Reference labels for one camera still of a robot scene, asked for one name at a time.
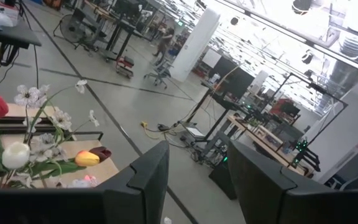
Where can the yellow orange artificial tulip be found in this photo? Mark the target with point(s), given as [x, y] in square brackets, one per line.
[87, 158]

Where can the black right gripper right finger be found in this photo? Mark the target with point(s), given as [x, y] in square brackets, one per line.
[259, 193]

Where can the red rolling cart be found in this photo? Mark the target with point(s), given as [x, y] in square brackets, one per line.
[124, 67]

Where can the black standing desk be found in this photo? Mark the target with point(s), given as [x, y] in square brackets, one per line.
[120, 31]

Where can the grey rolling office chair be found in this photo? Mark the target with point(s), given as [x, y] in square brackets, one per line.
[160, 73]

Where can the white veined artificial flower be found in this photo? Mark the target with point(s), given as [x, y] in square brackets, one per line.
[42, 147]

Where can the person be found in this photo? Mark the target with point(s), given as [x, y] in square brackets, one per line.
[165, 42]

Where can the wooden work table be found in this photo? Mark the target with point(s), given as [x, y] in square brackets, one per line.
[253, 135]

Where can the black distant robot arm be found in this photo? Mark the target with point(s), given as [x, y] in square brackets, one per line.
[309, 158]

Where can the black computer tower green lights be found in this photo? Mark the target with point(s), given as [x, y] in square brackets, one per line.
[222, 180]

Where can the white building pillar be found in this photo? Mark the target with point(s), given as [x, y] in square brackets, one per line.
[194, 46]

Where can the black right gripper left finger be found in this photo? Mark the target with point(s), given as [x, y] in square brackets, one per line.
[141, 193]

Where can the black floor fan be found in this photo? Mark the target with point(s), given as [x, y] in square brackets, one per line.
[73, 29]

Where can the black aluminium station frame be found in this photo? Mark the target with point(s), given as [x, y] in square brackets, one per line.
[317, 87]

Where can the grey work table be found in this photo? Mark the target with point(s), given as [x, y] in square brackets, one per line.
[217, 124]

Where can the white blossom artificial spray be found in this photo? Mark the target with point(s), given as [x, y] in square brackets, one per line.
[28, 96]

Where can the large black display screen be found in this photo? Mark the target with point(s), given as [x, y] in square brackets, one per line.
[233, 81]

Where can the pink artificial tulip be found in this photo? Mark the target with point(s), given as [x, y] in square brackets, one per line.
[84, 181]

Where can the black ceiling device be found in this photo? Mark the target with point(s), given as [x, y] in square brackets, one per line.
[301, 6]

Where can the black side desk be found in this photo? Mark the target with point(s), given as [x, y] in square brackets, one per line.
[11, 35]

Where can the blue white artificial tulip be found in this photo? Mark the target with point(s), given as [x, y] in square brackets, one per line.
[15, 154]

